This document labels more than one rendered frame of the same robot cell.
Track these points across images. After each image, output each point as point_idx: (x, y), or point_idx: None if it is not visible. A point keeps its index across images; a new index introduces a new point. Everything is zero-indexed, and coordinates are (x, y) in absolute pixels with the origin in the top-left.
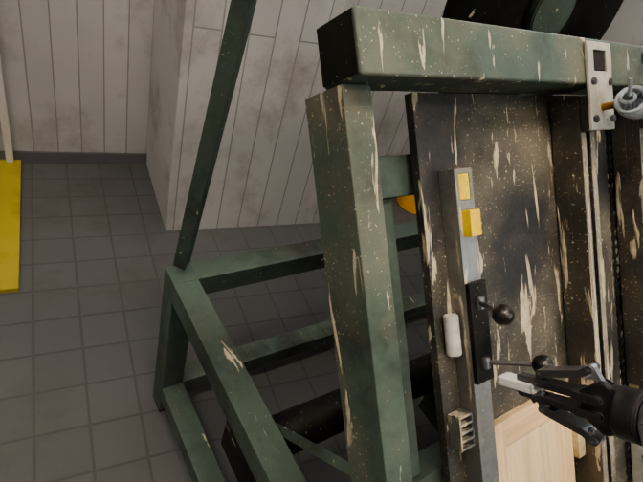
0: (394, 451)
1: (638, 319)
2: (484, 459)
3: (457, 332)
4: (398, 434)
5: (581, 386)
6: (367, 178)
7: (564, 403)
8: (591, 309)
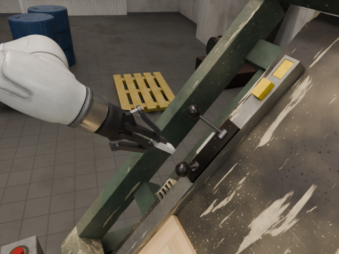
0: (147, 138)
1: None
2: (154, 212)
3: (207, 141)
4: None
5: (138, 127)
6: (233, 30)
7: (135, 133)
8: None
